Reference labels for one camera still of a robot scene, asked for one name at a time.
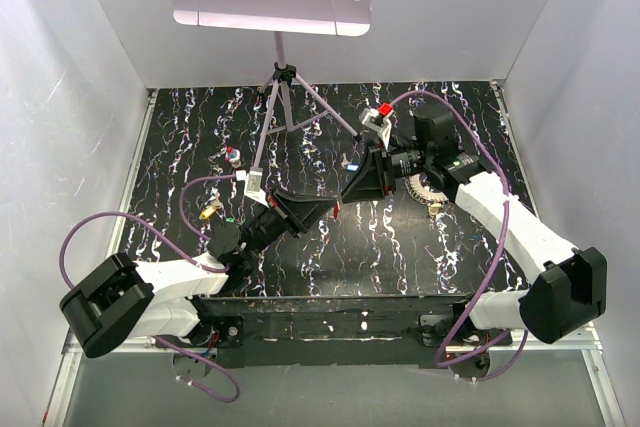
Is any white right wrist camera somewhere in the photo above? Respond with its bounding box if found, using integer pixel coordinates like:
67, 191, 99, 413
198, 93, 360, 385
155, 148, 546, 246
359, 103, 394, 149

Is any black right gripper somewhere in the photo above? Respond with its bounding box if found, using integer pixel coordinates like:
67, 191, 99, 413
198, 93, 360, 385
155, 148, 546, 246
340, 139, 431, 204

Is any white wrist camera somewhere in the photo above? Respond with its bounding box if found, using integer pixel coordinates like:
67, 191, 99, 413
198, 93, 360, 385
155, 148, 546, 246
235, 167, 268, 206
359, 103, 394, 149

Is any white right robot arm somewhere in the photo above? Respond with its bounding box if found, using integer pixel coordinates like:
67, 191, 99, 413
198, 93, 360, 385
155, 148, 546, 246
341, 101, 607, 345

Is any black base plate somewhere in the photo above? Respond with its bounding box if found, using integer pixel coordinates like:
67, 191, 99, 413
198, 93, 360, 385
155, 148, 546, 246
189, 295, 516, 371

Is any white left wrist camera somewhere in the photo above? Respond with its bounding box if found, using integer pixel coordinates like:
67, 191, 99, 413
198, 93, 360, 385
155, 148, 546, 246
235, 167, 268, 206

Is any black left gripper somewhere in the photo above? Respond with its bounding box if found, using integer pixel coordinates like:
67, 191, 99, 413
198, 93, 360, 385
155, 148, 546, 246
241, 185, 336, 262

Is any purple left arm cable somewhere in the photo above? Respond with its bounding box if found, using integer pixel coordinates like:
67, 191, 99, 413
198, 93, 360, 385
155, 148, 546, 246
60, 172, 249, 404

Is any blue key tag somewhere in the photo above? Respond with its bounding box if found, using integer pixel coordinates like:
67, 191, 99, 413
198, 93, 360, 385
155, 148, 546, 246
341, 158, 359, 172

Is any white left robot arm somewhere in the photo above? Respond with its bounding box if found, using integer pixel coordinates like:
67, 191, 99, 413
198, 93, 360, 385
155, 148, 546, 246
59, 188, 339, 358

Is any yellow key tag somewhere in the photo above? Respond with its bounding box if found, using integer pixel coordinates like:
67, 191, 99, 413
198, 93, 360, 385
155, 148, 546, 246
199, 201, 222, 221

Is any cream key tag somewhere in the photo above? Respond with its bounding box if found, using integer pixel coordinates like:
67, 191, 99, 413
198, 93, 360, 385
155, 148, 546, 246
429, 203, 442, 216

